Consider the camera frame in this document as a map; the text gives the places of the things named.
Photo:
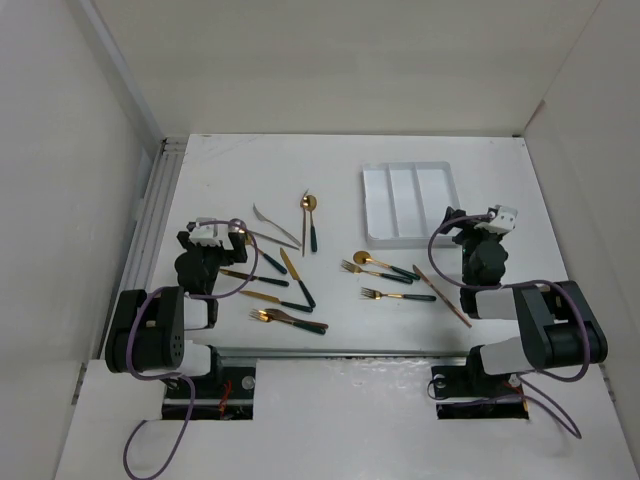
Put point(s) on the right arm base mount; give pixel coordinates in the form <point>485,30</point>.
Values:
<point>463,394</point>

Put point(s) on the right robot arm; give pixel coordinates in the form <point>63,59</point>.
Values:
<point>558,333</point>

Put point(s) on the gold spoon green handle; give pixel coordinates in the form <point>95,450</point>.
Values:
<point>312,204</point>
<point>249,240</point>
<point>363,258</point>

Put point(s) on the gold fork green handle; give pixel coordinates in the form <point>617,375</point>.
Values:
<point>378,295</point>
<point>355,269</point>
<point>260,315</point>

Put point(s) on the gold knife green handle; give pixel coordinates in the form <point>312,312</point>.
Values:
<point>294,274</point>
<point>276,300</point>
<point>251,278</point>

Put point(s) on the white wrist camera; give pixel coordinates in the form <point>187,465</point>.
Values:
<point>500,220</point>
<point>204,232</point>

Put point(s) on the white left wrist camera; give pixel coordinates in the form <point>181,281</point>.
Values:
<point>204,232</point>

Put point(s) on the rose gold fork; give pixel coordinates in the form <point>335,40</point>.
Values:
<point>304,207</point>

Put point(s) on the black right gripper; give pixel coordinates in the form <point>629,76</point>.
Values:
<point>467,227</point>

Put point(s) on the aluminium rail frame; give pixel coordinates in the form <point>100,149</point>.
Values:
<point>150,215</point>

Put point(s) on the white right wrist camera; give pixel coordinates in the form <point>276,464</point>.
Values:
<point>500,220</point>

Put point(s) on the rose gold knife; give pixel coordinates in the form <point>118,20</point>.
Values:
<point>452,307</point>

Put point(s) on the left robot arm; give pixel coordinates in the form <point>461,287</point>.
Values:
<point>148,330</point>

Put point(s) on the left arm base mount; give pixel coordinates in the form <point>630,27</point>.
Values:
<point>225,394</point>

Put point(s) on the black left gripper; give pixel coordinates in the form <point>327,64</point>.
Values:
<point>227,256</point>

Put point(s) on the white three-slot cutlery tray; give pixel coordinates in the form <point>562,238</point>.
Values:
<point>405,202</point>

